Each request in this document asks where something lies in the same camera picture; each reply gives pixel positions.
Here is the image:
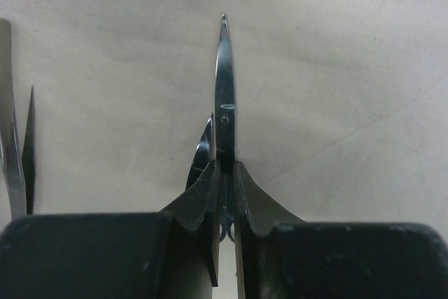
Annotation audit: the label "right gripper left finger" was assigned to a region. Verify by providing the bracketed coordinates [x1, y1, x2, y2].
[1, 162, 221, 298]

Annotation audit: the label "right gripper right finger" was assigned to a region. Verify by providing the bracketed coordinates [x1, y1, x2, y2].
[233, 161, 447, 298]

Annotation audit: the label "steel scissors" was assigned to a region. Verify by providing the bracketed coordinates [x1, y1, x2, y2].
[185, 113, 214, 190]

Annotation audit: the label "steel forceps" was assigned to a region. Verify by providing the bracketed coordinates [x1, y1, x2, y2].
[214, 14, 236, 242]

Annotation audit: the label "steel tweezers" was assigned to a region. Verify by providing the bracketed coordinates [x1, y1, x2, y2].
[1, 18, 27, 220]
[22, 88, 36, 215]

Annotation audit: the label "beige cloth wrap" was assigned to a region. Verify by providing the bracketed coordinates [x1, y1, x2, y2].
[1, 0, 447, 232]

